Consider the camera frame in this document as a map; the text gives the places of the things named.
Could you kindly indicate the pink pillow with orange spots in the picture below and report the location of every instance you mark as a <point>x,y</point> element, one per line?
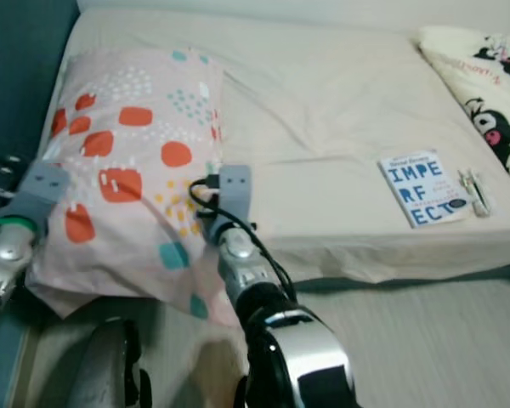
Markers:
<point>144,153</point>

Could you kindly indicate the cream sheeted bed mattress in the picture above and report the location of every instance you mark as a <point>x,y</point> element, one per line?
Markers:
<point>323,93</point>

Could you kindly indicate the robot silver right arm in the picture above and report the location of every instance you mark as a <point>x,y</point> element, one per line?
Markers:
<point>242,251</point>

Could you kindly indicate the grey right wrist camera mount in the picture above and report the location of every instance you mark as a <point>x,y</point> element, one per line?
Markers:
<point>235,183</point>

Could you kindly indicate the robot silver left leg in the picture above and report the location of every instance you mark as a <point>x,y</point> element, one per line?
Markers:
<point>106,365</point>

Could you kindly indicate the robot silver left arm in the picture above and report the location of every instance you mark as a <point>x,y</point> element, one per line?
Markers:
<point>8,255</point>

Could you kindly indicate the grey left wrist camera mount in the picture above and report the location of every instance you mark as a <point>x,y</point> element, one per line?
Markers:
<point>44,183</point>

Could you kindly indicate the teal bed frame rail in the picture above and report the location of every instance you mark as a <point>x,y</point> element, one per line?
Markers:
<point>416,280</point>

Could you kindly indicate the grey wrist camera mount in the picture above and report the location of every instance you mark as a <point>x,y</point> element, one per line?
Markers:
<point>44,183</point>
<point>235,183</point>

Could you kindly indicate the cream cartoon print blanket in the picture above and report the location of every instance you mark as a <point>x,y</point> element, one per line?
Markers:
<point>459,68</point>

